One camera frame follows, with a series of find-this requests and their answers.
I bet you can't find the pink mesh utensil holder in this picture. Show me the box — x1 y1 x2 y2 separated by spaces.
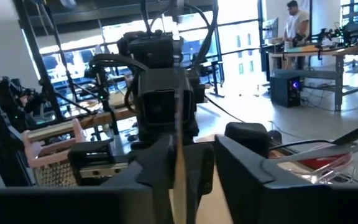
22 118 88 187

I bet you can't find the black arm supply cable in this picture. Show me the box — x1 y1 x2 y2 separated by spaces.
203 95 247 124

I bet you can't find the black left wrist camera cable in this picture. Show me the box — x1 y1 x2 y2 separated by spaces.
90 53 150 114

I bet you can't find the wooden workbench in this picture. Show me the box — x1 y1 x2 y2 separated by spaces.
267 40 358 112

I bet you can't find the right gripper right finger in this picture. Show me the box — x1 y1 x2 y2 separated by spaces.
215 134 358 224

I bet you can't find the desktop monitor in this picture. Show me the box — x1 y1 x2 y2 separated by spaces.
262 17 280 41

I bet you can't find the wooden background table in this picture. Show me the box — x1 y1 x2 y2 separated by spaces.
79 91 138 130

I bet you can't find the black rig upright post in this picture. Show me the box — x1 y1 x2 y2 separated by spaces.
13 0 65 123

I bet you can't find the clear plastic bin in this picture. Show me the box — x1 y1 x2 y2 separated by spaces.
272 136 358 185

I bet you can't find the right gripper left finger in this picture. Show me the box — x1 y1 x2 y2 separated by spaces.
0 135 177 224

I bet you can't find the black computer tower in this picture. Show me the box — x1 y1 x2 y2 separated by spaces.
270 76 301 108

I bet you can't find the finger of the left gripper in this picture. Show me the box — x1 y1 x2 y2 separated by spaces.
184 142 215 224

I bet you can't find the orange-handled table knife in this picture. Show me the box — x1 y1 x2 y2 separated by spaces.
168 18 188 224

